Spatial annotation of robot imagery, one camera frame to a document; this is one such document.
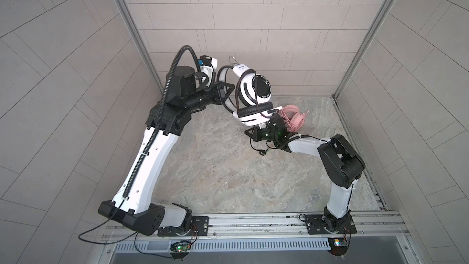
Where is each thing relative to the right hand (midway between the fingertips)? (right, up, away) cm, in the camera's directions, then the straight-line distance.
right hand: (245, 132), depth 89 cm
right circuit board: (+35, -40, -21) cm, 57 cm away
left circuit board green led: (-23, -38, -25) cm, 51 cm away
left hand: (-3, +19, -32) cm, 37 cm away
